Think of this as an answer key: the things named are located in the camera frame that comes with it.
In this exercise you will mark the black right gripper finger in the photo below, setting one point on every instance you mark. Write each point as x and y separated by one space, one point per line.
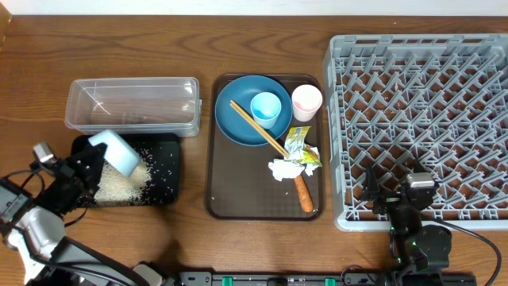
418 167
371 188

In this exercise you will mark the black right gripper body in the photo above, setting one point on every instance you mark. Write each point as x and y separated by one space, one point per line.
390 199

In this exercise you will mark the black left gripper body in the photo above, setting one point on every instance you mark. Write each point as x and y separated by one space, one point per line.
65 192

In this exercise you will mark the light blue bowl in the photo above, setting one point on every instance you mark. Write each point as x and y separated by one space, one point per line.
118 152

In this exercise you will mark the orange carrot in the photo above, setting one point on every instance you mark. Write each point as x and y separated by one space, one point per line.
303 194

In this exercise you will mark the white tissue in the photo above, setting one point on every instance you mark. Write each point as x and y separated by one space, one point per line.
289 169

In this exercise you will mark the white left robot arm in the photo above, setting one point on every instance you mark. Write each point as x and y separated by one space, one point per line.
35 227

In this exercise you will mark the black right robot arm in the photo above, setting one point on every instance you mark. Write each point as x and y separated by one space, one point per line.
421 251

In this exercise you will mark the grey plastic dishwasher rack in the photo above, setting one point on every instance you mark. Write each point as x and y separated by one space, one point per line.
436 99

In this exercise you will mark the pile of white rice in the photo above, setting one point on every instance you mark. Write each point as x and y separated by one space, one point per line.
155 181

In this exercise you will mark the black tray bin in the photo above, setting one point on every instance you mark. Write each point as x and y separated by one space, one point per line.
168 142

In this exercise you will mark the clear plastic bin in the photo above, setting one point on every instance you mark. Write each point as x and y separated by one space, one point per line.
135 105

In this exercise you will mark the yellow green snack wrapper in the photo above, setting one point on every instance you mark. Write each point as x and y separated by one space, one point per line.
299 147

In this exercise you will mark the pink plastic cup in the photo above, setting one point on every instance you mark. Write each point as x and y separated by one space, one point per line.
306 101

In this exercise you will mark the brown serving tray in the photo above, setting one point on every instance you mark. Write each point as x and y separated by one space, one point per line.
239 183

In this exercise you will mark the light blue plastic cup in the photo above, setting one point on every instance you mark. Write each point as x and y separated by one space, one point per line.
265 108

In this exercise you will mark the wooden chopstick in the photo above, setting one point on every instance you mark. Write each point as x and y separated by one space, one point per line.
262 129
258 131

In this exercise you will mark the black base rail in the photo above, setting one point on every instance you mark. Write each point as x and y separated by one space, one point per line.
345 279

